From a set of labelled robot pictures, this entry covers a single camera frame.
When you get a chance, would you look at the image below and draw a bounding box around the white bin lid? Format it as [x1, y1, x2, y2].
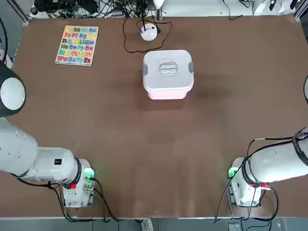
[142, 50, 194, 93]

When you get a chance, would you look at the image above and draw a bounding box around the black base cable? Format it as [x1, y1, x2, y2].
[213, 166, 280, 223]
[16, 178, 121, 222]

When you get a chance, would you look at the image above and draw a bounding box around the black lamp cable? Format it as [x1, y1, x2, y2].
[123, 18, 173, 53]

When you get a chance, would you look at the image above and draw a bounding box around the pink plastic bin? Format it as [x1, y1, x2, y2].
[144, 84, 193, 100]

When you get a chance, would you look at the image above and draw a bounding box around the colourful alphabet puzzle board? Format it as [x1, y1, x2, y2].
[55, 26, 100, 66]

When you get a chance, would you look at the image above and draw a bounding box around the white desk lamp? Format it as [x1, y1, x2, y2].
[137, 0, 166, 42]

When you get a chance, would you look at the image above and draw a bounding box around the black right base cable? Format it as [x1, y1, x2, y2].
[213, 166, 280, 223]

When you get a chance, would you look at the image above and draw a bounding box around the black left base cable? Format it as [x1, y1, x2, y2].
[16, 178, 121, 222]

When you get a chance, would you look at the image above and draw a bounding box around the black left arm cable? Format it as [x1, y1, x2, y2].
[0, 16, 8, 62]

